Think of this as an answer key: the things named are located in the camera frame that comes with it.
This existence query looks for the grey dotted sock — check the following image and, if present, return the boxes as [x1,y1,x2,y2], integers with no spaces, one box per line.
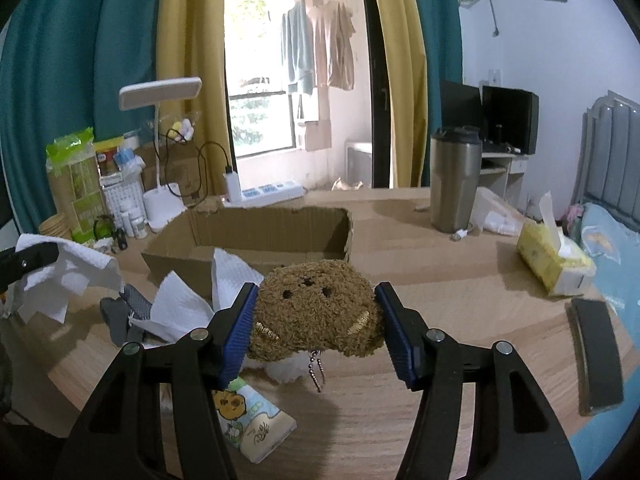
[99,284,152,347]

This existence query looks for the brown plush bear toy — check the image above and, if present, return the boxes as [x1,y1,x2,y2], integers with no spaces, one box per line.
[247,259,383,391]

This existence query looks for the white paper towel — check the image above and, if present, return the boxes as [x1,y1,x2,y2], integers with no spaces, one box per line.
[129,248,264,342]
[1,234,125,323]

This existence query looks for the stacked brown paper cups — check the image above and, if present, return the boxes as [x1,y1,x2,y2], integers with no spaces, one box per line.
[39,212,72,240]

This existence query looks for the green paper cup package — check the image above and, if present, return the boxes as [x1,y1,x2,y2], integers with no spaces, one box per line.
[46,127,106,243]

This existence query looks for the white pill bottle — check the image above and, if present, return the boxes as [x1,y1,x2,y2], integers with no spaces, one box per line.
[129,207,148,240]
[119,198,134,237]

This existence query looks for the white perforated basket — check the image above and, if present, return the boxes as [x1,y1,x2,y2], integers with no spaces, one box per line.
[100,172,146,231]

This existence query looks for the cartoon tissue pack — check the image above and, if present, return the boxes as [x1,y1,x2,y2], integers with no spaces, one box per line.
[213,378,297,464]

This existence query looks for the yellow tissue pack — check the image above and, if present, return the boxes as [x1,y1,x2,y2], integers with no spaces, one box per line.
[516,192,597,297]

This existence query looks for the black phone on table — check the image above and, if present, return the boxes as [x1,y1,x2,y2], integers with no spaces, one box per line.
[570,298,624,416]

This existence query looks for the clear plastic bag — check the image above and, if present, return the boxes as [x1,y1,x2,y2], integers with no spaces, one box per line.
[470,186,526,237]

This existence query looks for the white desk lamp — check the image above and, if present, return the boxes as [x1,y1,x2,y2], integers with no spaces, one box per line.
[118,77,202,233]

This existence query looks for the white computer desk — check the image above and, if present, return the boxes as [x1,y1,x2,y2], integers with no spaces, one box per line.
[480,153,529,208]

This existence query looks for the steel travel tumbler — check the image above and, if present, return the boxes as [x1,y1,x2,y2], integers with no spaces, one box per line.
[430,126,483,234]

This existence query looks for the blue patterned bedspread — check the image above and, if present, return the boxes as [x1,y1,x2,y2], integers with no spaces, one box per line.
[570,203,639,479]

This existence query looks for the open cardboard box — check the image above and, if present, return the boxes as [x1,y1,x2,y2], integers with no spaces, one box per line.
[142,206,352,299]

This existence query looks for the teal curtain left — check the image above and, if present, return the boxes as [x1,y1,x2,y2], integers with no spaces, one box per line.
[1,0,160,233]

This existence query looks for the teal curtain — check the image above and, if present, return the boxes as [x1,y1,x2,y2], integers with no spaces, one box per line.
[416,0,463,186]
[1,0,160,233]

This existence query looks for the white power strip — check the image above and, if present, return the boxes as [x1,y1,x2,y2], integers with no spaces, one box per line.
[222,181,306,208]

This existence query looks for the black computer monitor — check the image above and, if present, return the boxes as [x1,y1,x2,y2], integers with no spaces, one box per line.
[439,80,539,155]

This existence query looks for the grey padded headboard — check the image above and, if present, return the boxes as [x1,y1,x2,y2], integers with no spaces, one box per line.
[573,91,640,231]

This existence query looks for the yellow curtain left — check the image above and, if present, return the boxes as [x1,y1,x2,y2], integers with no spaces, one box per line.
[156,0,231,195]

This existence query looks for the yellow curtain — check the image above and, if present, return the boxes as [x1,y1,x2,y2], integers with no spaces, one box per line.
[376,0,428,188]
[156,0,231,195]

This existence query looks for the yellow curtain right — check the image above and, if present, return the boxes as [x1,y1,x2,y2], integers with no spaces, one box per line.
[376,0,428,188]

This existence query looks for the hanging beige shirt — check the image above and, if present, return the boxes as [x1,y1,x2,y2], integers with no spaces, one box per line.
[308,0,356,91]

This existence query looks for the hanging blue shirt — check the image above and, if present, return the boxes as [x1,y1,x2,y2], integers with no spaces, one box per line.
[281,0,314,94]

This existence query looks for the teal curtain right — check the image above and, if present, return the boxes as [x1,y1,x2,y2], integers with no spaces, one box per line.
[416,0,463,186]

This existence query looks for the white charger with black cable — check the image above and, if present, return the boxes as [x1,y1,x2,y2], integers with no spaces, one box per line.
[164,129,243,206]

